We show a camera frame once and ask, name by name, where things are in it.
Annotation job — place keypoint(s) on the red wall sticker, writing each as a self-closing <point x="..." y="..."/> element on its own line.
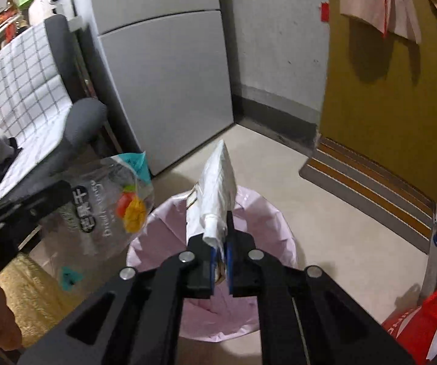
<point x="324" y="11"/>

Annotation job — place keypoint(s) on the red paper bag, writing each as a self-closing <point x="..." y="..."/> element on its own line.
<point x="416" y="327"/>

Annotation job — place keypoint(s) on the clear fruit print snack bag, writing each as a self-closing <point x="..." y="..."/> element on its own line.
<point x="100" y="213"/>

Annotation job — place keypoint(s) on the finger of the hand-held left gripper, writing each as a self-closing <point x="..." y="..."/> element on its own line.
<point x="40" y="205"/>

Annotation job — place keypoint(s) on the white checked cloth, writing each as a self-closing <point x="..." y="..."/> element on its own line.
<point x="21" y="83"/>

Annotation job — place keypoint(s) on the grey refrigerator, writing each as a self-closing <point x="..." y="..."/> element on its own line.
<point x="165" y="83"/>

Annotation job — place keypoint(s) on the dark grey sofa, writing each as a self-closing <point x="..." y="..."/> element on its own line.
<point x="85" y="118"/>

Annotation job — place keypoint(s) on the trash bin with pink liner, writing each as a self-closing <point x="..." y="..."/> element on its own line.
<point x="264" y="243"/>

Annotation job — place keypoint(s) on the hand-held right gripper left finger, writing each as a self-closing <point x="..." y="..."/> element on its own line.
<point x="213" y="270"/>

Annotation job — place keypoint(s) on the yellow door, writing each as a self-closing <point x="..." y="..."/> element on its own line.
<point x="385" y="114"/>

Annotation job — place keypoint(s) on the white plastic wrapper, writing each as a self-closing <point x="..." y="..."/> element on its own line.
<point x="214" y="186"/>

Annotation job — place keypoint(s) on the striped doormat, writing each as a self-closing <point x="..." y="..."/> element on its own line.
<point x="370" y="186"/>

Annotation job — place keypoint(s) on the person's left hand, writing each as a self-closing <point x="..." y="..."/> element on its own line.
<point x="4" y="315"/>

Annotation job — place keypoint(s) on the white round kitchen appliance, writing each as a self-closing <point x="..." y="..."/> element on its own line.
<point x="51" y="2"/>

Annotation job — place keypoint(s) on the yellow rug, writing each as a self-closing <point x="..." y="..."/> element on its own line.
<point x="32" y="296"/>

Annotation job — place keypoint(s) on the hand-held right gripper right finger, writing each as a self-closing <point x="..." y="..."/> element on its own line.
<point x="229" y="270"/>

